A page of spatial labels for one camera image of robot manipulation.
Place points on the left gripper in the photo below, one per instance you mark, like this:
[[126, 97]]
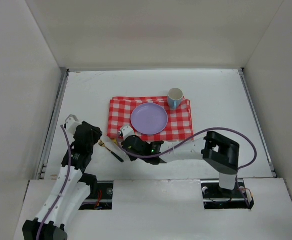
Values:
[[93, 135]]

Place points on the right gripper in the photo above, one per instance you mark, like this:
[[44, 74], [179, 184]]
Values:
[[128, 144]]

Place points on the gold fork green handle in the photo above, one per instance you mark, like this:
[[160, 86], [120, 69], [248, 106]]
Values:
[[102, 144]]

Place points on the purple plate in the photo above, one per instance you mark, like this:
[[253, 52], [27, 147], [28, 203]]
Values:
[[149, 119]]

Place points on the red checkered cloth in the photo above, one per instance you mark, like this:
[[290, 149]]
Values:
[[178, 128]]

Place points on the blue mug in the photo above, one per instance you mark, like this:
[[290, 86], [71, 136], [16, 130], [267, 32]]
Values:
[[174, 98]]

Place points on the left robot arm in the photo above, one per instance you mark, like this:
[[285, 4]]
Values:
[[72, 187]]

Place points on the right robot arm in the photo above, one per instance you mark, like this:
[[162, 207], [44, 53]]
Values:
[[218, 151]]

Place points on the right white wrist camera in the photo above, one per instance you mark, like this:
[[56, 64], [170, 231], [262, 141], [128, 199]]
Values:
[[125, 132]]

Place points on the left aluminium rail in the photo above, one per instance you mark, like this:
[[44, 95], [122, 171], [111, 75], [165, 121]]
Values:
[[52, 124]]

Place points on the aluminium rail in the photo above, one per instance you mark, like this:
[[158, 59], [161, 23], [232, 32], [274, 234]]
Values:
[[261, 136], [52, 124]]

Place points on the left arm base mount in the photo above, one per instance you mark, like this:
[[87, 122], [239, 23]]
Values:
[[100, 198]]

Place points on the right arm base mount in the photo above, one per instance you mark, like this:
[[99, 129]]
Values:
[[216, 198]]

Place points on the right aluminium rail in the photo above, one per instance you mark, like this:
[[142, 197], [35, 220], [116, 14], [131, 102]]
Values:
[[261, 136]]

